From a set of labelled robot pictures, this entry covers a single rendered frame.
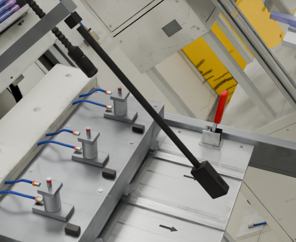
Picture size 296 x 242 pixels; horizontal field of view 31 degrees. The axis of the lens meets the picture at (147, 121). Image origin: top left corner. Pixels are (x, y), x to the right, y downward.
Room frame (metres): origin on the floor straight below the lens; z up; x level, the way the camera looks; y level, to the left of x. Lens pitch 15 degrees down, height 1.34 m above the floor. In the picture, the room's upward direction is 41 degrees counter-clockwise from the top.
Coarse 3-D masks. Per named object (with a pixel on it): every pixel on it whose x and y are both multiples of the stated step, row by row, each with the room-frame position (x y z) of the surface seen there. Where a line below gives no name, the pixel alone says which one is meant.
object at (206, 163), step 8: (192, 168) 0.57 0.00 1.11; (200, 168) 0.55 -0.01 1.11; (208, 168) 0.55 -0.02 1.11; (200, 176) 0.56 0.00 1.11; (208, 176) 0.55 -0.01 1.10; (216, 176) 0.55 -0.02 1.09; (200, 184) 0.56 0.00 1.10; (208, 184) 0.55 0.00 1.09; (216, 184) 0.55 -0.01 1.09; (224, 184) 0.55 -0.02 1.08; (208, 192) 0.56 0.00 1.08; (216, 192) 0.55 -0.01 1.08; (224, 192) 0.55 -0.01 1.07
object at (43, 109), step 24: (48, 72) 0.94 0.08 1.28; (72, 72) 0.93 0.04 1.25; (24, 96) 0.88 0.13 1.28; (48, 96) 0.87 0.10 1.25; (72, 96) 0.86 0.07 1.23; (0, 120) 0.82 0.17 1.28; (24, 120) 0.82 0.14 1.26; (48, 120) 0.81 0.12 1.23; (0, 144) 0.77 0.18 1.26; (24, 144) 0.76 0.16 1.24; (0, 168) 0.72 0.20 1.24
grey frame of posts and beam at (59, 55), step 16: (32, 16) 0.96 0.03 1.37; (16, 32) 0.92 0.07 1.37; (48, 32) 0.97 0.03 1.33; (64, 32) 1.00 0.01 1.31; (0, 48) 0.88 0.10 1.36; (32, 48) 0.92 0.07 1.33; (48, 48) 0.99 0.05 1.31; (64, 48) 1.01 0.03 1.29; (16, 64) 0.88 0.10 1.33; (48, 64) 1.00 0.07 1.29; (64, 64) 0.99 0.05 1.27; (0, 80) 0.84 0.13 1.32; (224, 240) 0.99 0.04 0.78
